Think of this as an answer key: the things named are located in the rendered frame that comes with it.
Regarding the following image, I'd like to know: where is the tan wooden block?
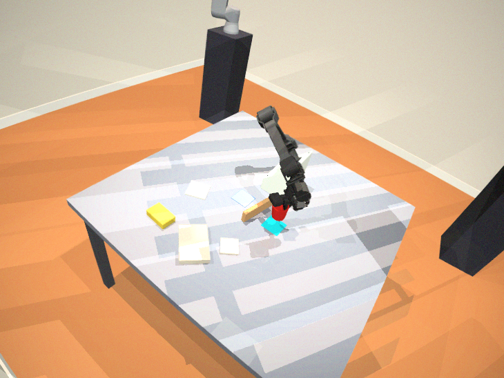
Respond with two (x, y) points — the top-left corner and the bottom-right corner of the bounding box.
(241, 197), (272, 222)

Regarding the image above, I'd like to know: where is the red cup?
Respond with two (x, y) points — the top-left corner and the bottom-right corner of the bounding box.
(272, 205), (289, 221)

